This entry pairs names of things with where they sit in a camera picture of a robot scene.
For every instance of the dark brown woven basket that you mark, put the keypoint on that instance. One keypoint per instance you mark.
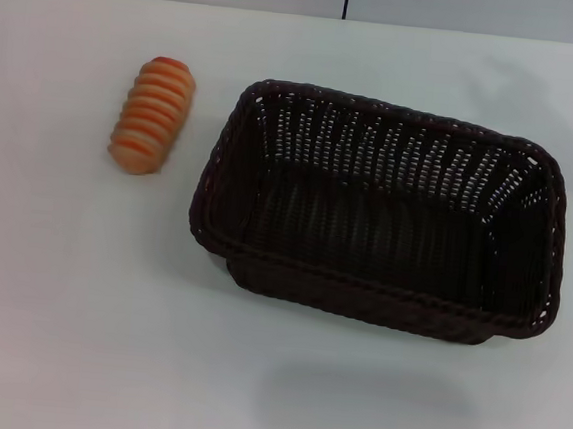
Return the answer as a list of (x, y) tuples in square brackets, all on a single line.
[(365, 231)]

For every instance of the orange striped bread roll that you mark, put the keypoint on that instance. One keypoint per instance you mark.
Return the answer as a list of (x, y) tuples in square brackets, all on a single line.
[(152, 112)]

